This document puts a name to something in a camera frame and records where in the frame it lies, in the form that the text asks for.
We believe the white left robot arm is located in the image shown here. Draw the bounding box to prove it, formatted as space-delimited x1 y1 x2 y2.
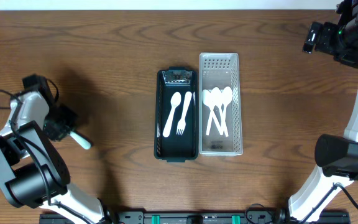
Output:
0 74 118 223

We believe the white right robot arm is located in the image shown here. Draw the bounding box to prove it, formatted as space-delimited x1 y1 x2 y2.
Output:
273 0 358 223

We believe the dark green plastic basket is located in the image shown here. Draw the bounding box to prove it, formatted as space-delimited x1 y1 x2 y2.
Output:
154 67 199 162

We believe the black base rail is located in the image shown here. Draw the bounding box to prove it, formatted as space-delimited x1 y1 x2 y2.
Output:
39 210 351 224

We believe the thick white plastic spoon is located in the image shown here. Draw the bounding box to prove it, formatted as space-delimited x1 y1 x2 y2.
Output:
163 92 181 138

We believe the white green-tinted plastic fork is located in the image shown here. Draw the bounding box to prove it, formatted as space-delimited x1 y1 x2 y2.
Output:
70 131 91 150

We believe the clear plastic basket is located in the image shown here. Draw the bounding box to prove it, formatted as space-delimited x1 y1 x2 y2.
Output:
198 52 243 157

